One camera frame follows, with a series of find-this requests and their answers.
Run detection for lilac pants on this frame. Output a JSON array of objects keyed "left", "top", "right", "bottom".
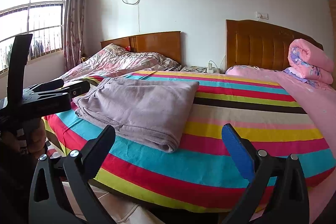
[{"left": 73, "top": 77, "right": 199, "bottom": 153}]

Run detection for person's left hand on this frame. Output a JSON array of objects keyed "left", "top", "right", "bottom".
[{"left": 1, "top": 120, "right": 47, "bottom": 155}]

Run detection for plaid checkered cloth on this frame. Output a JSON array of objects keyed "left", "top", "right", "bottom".
[{"left": 45, "top": 140, "right": 64, "bottom": 159}]

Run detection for floral pink crumpled quilt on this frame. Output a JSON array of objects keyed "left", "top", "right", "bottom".
[{"left": 60, "top": 44, "right": 182, "bottom": 83}]

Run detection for window with metal bars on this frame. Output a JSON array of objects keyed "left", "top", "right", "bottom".
[{"left": 1, "top": 0, "right": 65, "bottom": 73}]

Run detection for floral pink curtain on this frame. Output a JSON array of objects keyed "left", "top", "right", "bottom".
[{"left": 63, "top": 0, "right": 85, "bottom": 70}]

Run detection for rainbow striped bed sheet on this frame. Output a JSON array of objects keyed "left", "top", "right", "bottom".
[{"left": 44, "top": 71, "right": 335, "bottom": 213}]

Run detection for flat wooden headboard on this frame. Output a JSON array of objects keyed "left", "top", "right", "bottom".
[{"left": 100, "top": 31, "right": 182, "bottom": 63}]

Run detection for pink bed sheet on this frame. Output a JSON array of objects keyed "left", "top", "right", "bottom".
[{"left": 226, "top": 65, "right": 335, "bottom": 223}]

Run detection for nightstand with floral cloth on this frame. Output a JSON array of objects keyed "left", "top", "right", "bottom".
[{"left": 181, "top": 66, "right": 221, "bottom": 74}]

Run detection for white power strip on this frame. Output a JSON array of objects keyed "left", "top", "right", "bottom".
[{"left": 207, "top": 62, "right": 214, "bottom": 73}]

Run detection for rolled pink floral quilt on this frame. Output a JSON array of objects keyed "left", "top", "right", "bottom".
[{"left": 284, "top": 39, "right": 334, "bottom": 85}]

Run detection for padded brown headboard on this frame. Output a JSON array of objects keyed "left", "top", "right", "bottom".
[{"left": 226, "top": 19, "right": 323, "bottom": 71}]

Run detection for white wall socket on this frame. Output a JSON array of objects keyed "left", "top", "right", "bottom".
[{"left": 256, "top": 11, "right": 269, "bottom": 20}]

